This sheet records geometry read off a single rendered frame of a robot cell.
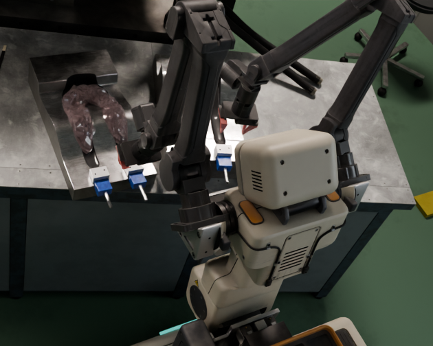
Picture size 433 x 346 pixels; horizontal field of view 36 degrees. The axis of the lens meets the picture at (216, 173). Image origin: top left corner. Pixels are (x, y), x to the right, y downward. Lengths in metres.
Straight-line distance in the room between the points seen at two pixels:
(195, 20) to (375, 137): 1.32
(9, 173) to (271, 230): 0.87
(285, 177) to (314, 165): 0.08
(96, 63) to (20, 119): 0.31
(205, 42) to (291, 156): 0.34
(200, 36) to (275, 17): 2.95
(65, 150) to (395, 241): 1.86
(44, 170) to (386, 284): 1.75
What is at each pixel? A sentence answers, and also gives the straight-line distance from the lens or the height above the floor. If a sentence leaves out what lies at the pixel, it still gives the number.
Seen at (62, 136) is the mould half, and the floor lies 0.89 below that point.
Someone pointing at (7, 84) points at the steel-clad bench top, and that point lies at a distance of 2.30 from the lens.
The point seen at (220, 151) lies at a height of 0.92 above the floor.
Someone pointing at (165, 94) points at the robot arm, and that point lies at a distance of 1.52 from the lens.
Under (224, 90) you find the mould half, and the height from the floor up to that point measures 0.92.
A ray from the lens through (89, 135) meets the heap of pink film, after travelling 2.05.
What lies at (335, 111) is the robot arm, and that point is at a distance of 1.73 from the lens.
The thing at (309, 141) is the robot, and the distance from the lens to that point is 1.52.
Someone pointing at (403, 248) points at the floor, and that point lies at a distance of 3.36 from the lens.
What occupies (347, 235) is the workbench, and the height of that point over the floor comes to 0.51.
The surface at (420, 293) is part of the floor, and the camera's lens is 3.26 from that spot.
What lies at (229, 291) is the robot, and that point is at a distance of 1.81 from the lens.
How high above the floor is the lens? 2.43
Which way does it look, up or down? 49 degrees down
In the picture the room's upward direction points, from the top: 21 degrees clockwise
